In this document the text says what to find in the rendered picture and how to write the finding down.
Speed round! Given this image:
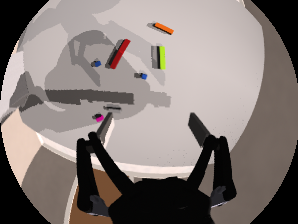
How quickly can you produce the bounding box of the lime green rod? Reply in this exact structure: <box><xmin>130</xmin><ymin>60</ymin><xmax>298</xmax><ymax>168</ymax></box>
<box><xmin>159</xmin><ymin>46</ymin><xmax>165</xmax><ymax>69</ymax></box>

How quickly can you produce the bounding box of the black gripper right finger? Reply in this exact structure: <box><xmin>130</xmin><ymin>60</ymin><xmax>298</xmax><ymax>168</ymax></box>
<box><xmin>173</xmin><ymin>113</ymin><xmax>237</xmax><ymax>209</ymax></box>

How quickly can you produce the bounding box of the grey rod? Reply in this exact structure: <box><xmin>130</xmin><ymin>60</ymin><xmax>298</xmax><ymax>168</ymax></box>
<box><xmin>109</xmin><ymin>107</ymin><xmax>121</xmax><ymax>114</ymax></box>

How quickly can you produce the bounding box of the red rod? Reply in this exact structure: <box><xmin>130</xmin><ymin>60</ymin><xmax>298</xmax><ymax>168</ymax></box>
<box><xmin>110</xmin><ymin>39</ymin><xmax>130</xmax><ymax>69</ymax></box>

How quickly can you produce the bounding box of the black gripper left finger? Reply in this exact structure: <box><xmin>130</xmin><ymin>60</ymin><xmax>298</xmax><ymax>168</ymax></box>
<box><xmin>76</xmin><ymin>112</ymin><xmax>155</xmax><ymax>217</ymax></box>

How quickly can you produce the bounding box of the orange rod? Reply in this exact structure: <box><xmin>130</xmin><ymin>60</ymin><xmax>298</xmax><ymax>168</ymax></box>
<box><xmin>154</xmin><ymin>23</ymin><xmax>174</xmax><ymax>35</ymax></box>

